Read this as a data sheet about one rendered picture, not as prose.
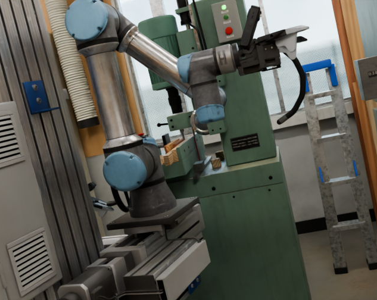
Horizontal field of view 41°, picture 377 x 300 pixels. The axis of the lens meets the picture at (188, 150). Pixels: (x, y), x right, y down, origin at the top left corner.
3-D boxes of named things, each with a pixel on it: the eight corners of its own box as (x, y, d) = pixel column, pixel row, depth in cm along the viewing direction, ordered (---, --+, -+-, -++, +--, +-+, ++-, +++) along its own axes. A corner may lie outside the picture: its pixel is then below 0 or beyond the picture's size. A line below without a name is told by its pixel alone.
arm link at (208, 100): (228, 116, 144) (220, 78, 143) (224, 119, 134) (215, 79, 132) (202, 122, 146) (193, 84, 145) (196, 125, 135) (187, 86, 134)
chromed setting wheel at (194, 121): (194, 137, 220) (187, 109, 219) (221, 131, 218) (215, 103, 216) (193, 138, 217) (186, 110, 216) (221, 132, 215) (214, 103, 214)
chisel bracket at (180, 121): (173, 133, 236) (169, 115, 235) (202, 127, 234) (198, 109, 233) (170, 135, 229) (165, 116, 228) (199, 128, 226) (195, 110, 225)
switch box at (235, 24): (220, 44, 212) (212, 6, 211) (243, 38, 210) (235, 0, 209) (219, 43, 206) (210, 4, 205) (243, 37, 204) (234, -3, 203)
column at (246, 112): (231, 158, 242) (197, 9, 234) (277, 149, 237) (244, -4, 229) (227, 167, 220) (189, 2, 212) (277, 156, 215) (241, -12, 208)
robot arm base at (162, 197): (163, 215, 149) (155, 183, 148) (121, 219, 156) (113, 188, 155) (184, 200, 162) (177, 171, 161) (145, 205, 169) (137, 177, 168)
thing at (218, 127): (212, 133, 219) (205, 106, 217) (227, 129, 217) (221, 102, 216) (209, 136, 209) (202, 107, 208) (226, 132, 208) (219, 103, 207)
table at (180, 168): (149, 163, 263) (146, 152, 263) (206, 152, 257) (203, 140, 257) (114, 190, 204) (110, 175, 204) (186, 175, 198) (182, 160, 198)
